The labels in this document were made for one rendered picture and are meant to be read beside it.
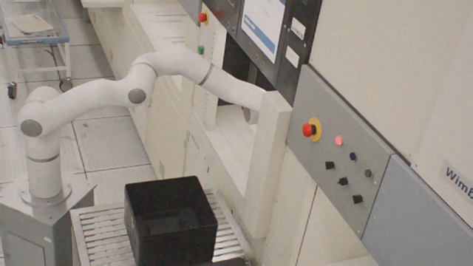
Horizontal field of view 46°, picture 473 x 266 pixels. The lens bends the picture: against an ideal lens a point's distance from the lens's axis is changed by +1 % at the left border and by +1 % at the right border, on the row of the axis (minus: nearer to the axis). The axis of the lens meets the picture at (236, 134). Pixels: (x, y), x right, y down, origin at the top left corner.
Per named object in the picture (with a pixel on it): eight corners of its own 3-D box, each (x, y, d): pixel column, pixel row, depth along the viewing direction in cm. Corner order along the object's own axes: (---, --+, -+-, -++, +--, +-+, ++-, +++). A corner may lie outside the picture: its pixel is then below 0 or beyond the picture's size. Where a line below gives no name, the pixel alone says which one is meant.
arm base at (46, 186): (9, 196, 213) (4, 157, 203) (42, 170, 228) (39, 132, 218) (49, 213, 208) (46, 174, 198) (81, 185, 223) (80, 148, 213)
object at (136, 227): (193, 208, 220) (196, 174, 211) (214, 259, 199) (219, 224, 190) (123, 218, 211) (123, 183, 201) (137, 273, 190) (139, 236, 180)
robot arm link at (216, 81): (221, 58, 180) (293, 105, 191) (205, 63, 195) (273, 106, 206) (208, 82, 179) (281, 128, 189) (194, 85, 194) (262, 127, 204)
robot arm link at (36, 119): (37, 123, 206) (24, 148, 193) (20, 96, 200) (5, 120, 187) (162, 83, 198) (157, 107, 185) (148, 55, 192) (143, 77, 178)
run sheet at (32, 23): (5, 18, 410) (5, 16, 410) (35, 13, 425) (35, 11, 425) (25, 34, 393) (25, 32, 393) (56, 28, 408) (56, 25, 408)
